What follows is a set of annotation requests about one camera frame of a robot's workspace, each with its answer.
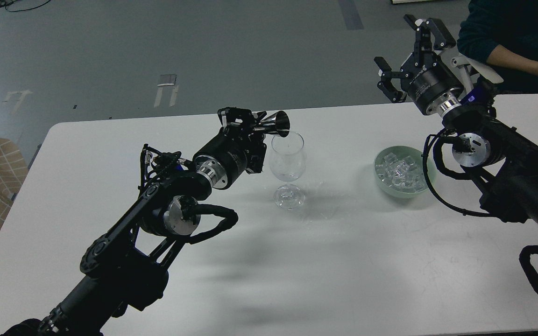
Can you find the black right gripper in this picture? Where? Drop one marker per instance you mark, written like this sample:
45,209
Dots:
423,77

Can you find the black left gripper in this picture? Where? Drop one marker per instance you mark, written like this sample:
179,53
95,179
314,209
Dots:
236,149

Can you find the steel double jigger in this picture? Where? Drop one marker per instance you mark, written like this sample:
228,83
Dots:
277,124

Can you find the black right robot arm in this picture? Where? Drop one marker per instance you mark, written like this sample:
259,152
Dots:
473,144

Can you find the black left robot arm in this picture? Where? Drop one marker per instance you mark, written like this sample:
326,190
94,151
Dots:
128,266

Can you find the clear wine glass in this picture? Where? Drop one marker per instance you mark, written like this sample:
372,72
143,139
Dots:
288,163

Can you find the pile of ice cubes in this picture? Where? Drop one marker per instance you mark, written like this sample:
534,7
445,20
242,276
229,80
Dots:
400,171

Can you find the white office chair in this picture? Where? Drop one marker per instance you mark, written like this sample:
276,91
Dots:
469,67

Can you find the person in teal sweater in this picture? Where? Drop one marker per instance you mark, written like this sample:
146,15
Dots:
504,35

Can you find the green bowl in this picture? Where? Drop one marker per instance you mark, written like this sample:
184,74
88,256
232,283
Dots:
431,172

